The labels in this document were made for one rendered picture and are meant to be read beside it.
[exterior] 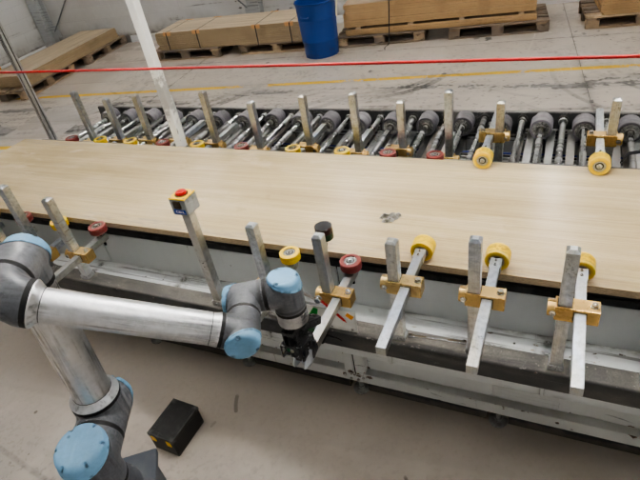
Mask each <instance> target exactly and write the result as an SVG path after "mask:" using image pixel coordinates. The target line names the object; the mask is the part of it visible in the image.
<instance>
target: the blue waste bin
mask: <svg viewBox="0 0 640 480"><path fill-rule="evenodd" d="M293 5H294V6H295V10H296V14H297V18H298V23H299V27H300V31H301V35H302V41H303V44H304V49H305V53H306V56H307V58H309V59H323V58H328V57H331V56H333V55H335V54H337V53H338V52H339V45H338V32H337V21H336V16H337V0H336V7H335V0H296V1H294V3H293Z"/></svg>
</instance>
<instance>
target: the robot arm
mask: <svg viewBox="0 0 640 480"><path fill-rule="evenodd" d="M50 260H51V249H50V246H49V245H48V243H46V242H45V241H44V240H43V239H41V238H39V237H35V236H33V235H32V234H27V233H16V234H13V235H11V236H9V237H7V238H6V239H5V240H4V241H3V242H2V243H1V244H0V321H2V322H4V323H6V324H8V325H10V326H13V327H16V328H23V329H31V331H32V333H33V334H34V336H35V338H36V339H37V341H38V342H39V344H40V346H41V347H42V349H43V351H44V352H45V354H46V355H47V356H48V358H49V360H50V362H51V363H52V365H53V367H54V368H55V370H56V371H57V373H58V375H59V376H60V378H61V380H62V381H63V383H64V385H65V386H66V388H67V389H68V391H69V393H70V400H69V405H70V409H71V411H72V412H73V414H74V415H75V417H76V423H75V426H74V428H73V430H69V431H68V432H67V433H65V434H64V436H63V437H62V438H61V439H60V441H59V442H58V444H57V446H56V448H55V450H54V451H55V453H54V455H53V463H54V466H55V467H56V469H57V471H58V473H59V475H60V476H61V478H62V479H63V480H145V479H144V476H143V474H142V473H141V471H140V470H139V469H138V468H136V467H135V466H134V465H132V464H129V463H126V462H125V461H124V459H123V458H122V456H121V449H122V446H123V442H124V438H125V433H126V429H127V425H128V421H129V417H130V409H131V407H132V402H133V390H132V388H131V385H130V384H129V383H128V382H127V381H126V380H124V379H123V378H121V377H117V378H116V377H114V376H113V375H109V374H106V373H105V371H104V369H103V367H102V365H101V363H100V361H99V360H98V358H97V356H96V354H95V352H94V350H93V348H92V346H91V345H90V342H89V340H88V338H87V336H86V334H85V333H84V332H83V330H96V331H102V332H110V333H118V334H125V335H132V336H139V337H147V338H154V339H161V340H169V341H175V342H183V343H190V344H197V345H205V346H212V347H215V348H219V349H224V351H225V353H226V354H227V355H228V356H229V357H231V358H234V359H245V358H249V357H251V356H253V355H254V354H255V353H256V352H258V350H259V348H260V345H261V338H262V334H261V311H266V310H275V313H276V316H277V320H278V324H279V326H280V327H281V328H283V330H282V331H281V333H282V337H283V341H282V343H281V345H280V348H281V351H282V355H283V357H285V356H286V354H287V355H291V357H294V360H293V366H294V367H296V366H297V365H298V364H299V363H300V362H302V364H303V365H304V370H305V369H306V368H309V367H310V366H311V364H312V362H313V360H314V357H315V355H316V352H317V351H318V345H317V343H316V339H314V336H313V334H312V333H311V332H310V331H309V330H308V329H310V328H312V327H315V326H317V325H319V324H321V316H320V315H318V314H315V313H311V314H308V309H307V305H306V300H305V295H304V292H303V284H302V281H301V279H300V276H299V274H298V272H297V271H296V270H293V269H290V268H278V269H276V270H272V271H271V272H270V273H269V274H268V276H267V278H262V279H257V280H252V281H247V282H242V283H233V284H231V285H227V286H225V287H224V288H223V290H222V294H221V296H222V299H221V303H222V309H223V312H214V311H208V310H196V309H189V308H183V307H176V306H170V305H164V304H157V303H151V302H144V301H138V300H131V299H125V298H119V297H112V296H106V295H99V294H93V293H86V292H80V291H74V290H61V288H60V287H59V285H58V283H57V281H56V279H55V274H54V273H53V271H52V269H51V267H50V264H49V261H50ZM282 348H285V352H283V349H282Z"/></svg>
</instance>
